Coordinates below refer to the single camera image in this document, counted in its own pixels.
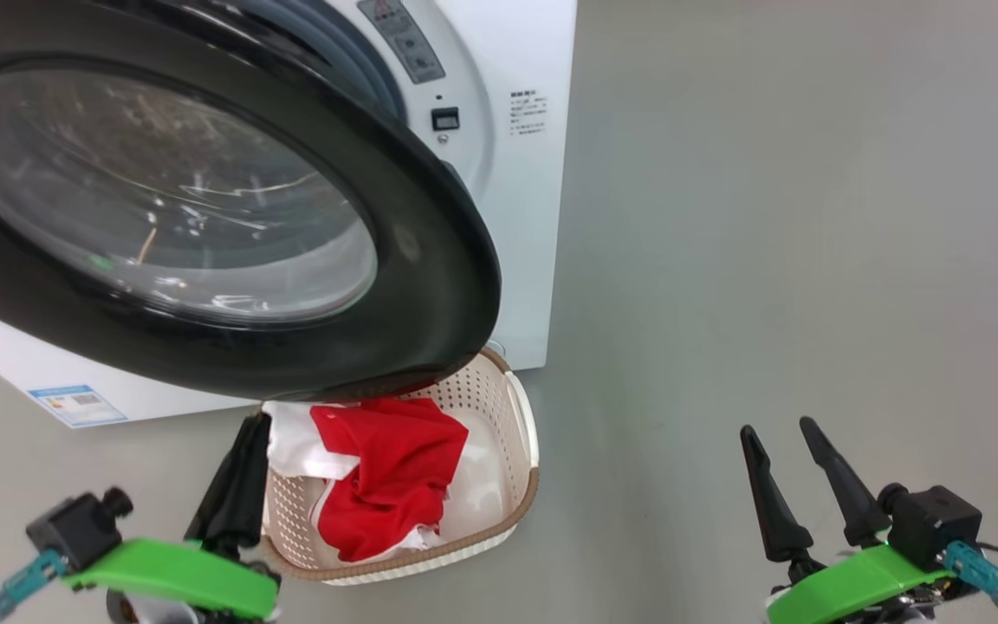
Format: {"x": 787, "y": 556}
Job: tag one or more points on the dark grey round glass door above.
{"x": 438, "y": 286}

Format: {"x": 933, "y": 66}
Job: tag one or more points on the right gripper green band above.
{"x": 854, "y": 585}

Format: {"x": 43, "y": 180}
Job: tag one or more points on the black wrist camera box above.
{"x": 936, "y": 524}
{"x": 74, "y": 529}

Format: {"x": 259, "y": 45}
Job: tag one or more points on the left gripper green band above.
{"x": 170, "y": 576}

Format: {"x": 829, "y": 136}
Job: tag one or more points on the blue energy label sticker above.
{"x": 79, "y": 406}

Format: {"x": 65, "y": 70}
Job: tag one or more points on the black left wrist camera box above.
{"x": 74, "y": 529}

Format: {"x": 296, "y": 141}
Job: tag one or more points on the white front-load washing machine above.
{"x": 534, "y": 260}

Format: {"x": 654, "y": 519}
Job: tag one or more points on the white garment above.
{"x": 300, "y": 451}

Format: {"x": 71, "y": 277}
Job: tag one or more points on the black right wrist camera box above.
{"x": 936, "y": 524}

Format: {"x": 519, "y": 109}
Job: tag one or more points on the grey rubber door seal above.
{"x": 352, "y": 61}

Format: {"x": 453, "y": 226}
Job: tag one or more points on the cream perforated basket brown rim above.
{"x": 499, "y": 511}

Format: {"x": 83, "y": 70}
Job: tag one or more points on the plain red garment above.
{"x": 395, "y": 468}

